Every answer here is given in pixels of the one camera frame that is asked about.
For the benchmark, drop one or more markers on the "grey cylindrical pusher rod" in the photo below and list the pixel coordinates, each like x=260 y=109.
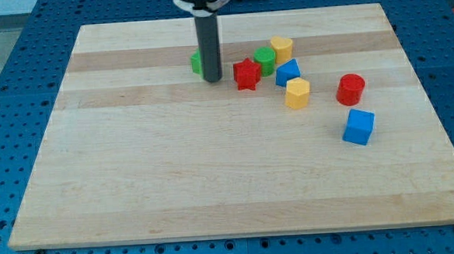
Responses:
x=209 y=48

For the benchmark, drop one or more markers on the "green star block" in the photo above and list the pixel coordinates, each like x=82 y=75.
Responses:
x=195 y=60

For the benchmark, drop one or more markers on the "red star block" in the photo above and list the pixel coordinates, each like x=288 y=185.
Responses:
x=247 y=74

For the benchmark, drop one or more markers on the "green cylinder block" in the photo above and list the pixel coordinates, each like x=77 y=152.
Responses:
x=265 y=56

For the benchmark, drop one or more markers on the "yellow heart block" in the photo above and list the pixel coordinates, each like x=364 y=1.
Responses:
x=282 y=47

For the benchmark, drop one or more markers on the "blue triangle block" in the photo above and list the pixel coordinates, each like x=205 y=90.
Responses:
x=287 y=71

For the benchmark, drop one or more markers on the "yellow hexagon block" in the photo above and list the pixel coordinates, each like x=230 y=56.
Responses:
x=297 y=93

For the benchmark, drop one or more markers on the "light wooden board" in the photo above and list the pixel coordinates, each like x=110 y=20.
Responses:
x=139 y=149

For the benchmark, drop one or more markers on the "red cylinder block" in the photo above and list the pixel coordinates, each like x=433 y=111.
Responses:
x=350 y=89

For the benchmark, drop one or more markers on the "blue cube block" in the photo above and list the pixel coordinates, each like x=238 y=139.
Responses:
x=359 y=126

